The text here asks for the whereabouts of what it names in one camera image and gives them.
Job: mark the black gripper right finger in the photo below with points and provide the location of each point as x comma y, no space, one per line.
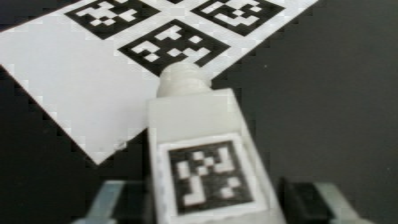
315,204

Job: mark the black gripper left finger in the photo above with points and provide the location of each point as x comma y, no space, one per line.
121,204

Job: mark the white sheet with tags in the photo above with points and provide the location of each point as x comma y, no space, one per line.
86,55

